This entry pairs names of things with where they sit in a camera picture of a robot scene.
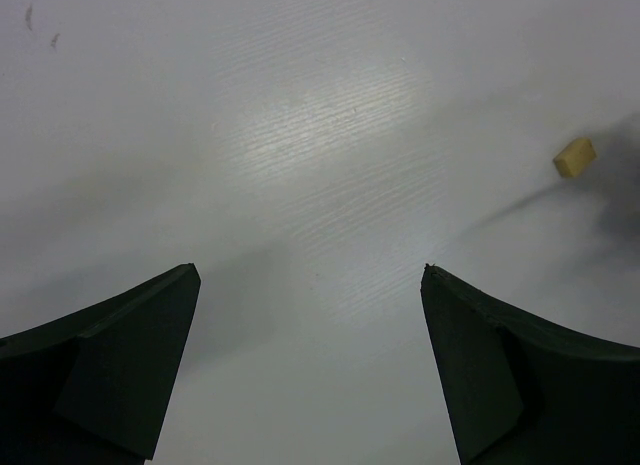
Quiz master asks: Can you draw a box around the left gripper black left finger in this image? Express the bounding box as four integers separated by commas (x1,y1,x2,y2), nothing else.
1,264,200,464

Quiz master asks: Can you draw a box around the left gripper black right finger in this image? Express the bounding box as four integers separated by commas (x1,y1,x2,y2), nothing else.
421,265,639,464

